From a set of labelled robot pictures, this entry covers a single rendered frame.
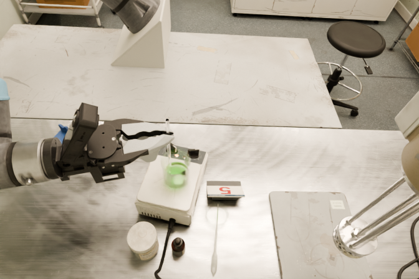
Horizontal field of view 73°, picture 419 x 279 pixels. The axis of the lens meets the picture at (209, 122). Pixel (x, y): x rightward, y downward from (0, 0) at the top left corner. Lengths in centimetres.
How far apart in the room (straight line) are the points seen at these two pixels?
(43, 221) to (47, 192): 7
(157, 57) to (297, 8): 236
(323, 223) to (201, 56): 70
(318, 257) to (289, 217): 10
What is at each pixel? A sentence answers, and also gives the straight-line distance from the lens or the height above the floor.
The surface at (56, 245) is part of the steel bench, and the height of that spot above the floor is 90.
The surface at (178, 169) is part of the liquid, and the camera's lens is 64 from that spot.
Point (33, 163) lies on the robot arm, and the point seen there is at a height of 117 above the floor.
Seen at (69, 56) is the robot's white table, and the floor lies 90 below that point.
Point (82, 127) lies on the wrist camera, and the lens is 45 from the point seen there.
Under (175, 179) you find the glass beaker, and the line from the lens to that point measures 59.
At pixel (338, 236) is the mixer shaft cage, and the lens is 59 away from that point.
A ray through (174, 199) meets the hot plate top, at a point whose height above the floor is 99.
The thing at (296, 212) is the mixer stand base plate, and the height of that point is 91.
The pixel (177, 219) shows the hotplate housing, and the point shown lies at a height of 94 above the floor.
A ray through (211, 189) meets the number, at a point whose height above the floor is 92.
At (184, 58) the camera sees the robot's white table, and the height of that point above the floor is 90.
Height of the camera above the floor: 157
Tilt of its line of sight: 51 degrees down
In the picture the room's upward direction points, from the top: 6 degrees clockwise
